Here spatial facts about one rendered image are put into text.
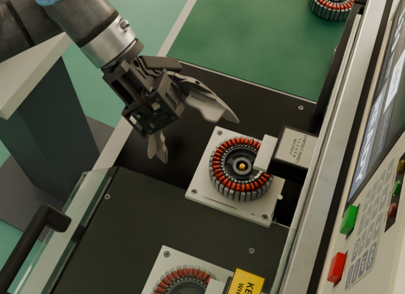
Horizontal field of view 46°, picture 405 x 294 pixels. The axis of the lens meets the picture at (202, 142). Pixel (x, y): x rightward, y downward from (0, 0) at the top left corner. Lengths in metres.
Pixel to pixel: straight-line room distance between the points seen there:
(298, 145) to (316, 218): 0.27
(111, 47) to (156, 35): 1.41
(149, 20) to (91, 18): 1.48
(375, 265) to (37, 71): 0.89
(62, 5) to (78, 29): 0.04
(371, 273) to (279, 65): 0.77
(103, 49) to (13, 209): 1.14
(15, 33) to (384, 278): 0.63
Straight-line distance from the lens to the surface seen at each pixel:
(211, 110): 0.72
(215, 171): 0.78
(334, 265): 0.36
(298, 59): 1.02
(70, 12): 0.67
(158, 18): 2.15
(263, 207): 0.80
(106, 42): 0.67
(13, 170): 1.81
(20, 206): 1.74
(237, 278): 0.47
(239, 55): 1.01
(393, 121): 0.35
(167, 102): 0.67
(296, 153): 0.70
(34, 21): 0.76
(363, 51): 0.57
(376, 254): 0.28
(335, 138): 0.49
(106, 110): 1.87
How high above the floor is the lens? 1.52
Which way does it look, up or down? 60 degrees down
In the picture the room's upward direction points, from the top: straight up
